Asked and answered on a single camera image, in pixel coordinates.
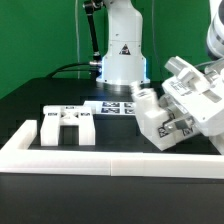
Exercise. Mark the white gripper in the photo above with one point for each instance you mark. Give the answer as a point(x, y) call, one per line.
point(195, 95)

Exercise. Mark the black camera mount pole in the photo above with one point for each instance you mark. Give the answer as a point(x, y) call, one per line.
point(89, 8)

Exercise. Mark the white U-shaped border frame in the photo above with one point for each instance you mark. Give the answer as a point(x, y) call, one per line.
point(16, 156)

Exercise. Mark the white chair seat part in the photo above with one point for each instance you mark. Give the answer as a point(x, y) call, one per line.
point(151, 119)

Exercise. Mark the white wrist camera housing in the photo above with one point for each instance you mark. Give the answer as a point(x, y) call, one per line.
point(182, 70)

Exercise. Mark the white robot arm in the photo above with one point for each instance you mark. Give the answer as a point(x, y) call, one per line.
point(124, 63)

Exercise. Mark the white sheet with tags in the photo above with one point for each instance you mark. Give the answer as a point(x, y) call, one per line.
point(111, 107)

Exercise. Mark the white chair back part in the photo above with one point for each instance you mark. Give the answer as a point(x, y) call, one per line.
point(56, 116)

